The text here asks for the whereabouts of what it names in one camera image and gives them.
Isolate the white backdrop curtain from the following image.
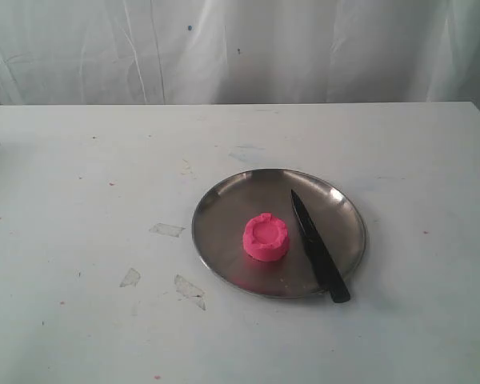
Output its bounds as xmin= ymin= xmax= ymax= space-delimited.
xmin=0 ymin=1 xmax=480 ymax=106

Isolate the pink dough piece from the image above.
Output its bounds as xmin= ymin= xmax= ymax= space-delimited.
xmin=242 ymin=213 xmax=290 ymax=262

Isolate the clear tape piece upper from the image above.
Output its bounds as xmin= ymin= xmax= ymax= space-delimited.
xmin=149 ymin=223 xmax=185 ymax=238

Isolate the clear tape piece left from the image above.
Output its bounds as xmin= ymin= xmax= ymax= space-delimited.
xmin=119 ymin=268 xmax=141 ymax=288

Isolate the black knife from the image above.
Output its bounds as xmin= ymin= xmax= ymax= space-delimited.
xmin=290 ymin=190 xmax=351 ymax=303

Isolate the clear tape piece lower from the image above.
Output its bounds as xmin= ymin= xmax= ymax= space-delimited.
xmin=174 ymin=274 xmax=206 ymax=310

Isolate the clear tape piece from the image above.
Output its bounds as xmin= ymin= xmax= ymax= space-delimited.
xmin=149 ymin=223 xmax=185 ymax=238
xmin=174 ymin=274 xmax=206 ymax=310
xmin=119 ymin=268 xmax=141 ymax=288

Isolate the round steel plate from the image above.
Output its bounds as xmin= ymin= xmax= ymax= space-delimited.
xmin=192 ymin=169 xmax=367 ymax=298

